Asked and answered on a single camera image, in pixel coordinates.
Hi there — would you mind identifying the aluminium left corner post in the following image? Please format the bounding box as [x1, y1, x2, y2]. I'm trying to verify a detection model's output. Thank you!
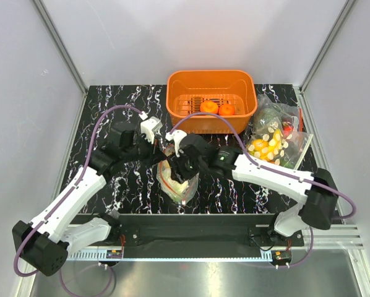
[32, 0, 88, 93]

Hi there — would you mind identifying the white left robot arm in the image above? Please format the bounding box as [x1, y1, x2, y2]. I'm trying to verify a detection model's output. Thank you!
[12, 117, 165, 277]

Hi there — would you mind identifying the orange plastic basket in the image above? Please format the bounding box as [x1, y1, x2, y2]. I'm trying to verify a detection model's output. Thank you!
[166, 70, 257, 134]

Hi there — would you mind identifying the white slotted cable duct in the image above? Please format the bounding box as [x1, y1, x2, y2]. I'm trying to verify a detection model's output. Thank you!
[67, 249, 123, 262]

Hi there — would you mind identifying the orange fake orange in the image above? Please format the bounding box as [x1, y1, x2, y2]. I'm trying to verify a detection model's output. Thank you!
[200, 100, 219, 114]
[218, 104, 236, 116]

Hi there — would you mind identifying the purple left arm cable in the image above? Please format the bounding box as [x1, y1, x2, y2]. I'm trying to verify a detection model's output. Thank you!
[13, 105, 148, 277]

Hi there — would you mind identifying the aluminium right corner post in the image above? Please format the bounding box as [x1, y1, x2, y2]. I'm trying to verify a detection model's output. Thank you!
[299, 0, 359, 93]

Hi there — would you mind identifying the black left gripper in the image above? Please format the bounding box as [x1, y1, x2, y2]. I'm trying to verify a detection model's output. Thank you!
[122, 132, 167, 168]

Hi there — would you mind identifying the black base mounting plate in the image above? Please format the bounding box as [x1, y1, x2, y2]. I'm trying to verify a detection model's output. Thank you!
[64, 213, 306, 259]

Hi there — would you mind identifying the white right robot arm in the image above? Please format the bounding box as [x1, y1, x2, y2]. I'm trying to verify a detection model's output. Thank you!
[166, 130, 338, 246]

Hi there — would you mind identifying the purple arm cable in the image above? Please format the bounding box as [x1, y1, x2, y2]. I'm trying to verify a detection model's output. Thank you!
[171, 111, 358, 220]
[13, 105, 148, 277]

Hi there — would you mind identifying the clear orange-zip bag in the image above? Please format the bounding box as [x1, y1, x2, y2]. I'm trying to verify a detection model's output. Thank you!
[157, 160, 199, 206]

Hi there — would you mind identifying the aluminium corner post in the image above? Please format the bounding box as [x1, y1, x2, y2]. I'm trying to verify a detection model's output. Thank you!
[32, 0, 88, 93]
[299, 0, 359, 93]

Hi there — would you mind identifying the fake cauliflower with leaves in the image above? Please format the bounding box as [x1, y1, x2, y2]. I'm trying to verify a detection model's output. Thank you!
[161, 179, 189, 200]

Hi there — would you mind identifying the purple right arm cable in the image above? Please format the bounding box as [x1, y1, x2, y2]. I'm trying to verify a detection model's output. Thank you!
[171, 111, 358, 220]

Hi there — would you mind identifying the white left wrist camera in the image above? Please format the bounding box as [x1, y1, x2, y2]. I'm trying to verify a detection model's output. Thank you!
[140, 116, 163, 144]

